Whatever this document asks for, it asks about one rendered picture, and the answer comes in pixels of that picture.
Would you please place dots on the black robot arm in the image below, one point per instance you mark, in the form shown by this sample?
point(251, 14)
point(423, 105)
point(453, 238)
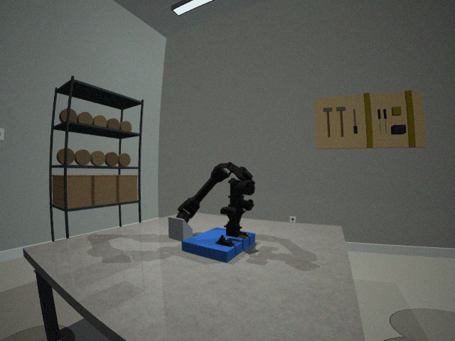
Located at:
point(244, 187)

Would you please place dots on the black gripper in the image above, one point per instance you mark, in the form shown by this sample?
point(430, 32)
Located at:
point(234, 213)

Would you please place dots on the blue flat deck plate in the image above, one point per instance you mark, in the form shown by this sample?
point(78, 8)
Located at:
point(215, 244)

